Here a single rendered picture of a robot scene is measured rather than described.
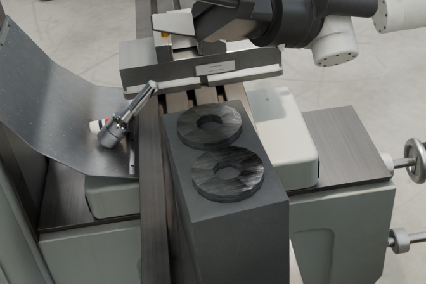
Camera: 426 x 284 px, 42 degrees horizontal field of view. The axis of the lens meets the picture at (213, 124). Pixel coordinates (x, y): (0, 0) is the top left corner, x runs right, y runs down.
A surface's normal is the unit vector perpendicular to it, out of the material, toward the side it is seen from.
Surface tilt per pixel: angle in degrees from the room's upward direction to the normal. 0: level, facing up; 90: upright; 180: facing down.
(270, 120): 0
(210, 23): 69
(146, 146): 0
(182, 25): 52
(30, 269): 89
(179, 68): 90
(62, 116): 45
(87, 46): 0
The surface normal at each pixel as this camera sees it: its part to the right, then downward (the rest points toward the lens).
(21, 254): 0.82, 0.27
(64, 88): 0.64, -0.66
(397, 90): -0.09, -0.79
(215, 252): 0.23, 0.58
